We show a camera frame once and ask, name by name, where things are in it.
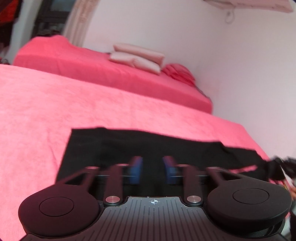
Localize black knit pants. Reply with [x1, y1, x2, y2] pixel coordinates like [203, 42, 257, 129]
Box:
[56, 126, 286, 183]

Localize near pink bed blanket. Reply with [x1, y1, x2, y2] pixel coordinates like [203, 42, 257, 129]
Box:
[0, 63, 296, 241]

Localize folded pink blanket stack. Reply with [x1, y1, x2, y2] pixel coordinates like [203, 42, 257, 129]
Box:
[162, 63, 196, 87]

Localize lower light pink pillow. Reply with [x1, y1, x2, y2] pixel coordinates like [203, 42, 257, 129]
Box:
[109, 52, 161, 75]

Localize light pink pillow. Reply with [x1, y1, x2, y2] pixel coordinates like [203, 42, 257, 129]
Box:
[109, 52, 161, 75]
[113, 43, 165, 66]

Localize upper light pink pillow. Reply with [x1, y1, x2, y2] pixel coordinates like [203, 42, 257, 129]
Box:
[113, 43, 165, 66]

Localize far pink bed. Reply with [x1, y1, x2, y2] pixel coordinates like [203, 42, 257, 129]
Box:
[13, 35, 213, 113]

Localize patterned pink curtain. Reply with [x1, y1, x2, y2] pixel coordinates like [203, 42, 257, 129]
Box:
[62, 0, 100, 47]

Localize hanging red clothes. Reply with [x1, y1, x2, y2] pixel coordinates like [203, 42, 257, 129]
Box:
[0, 0, 24, 65]

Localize wall air conditioner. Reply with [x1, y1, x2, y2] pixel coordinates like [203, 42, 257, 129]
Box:
[205, 0, 295, 13]

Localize air conditioner hose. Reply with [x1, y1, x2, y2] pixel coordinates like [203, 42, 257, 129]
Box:
[224, 9, 235, 24]

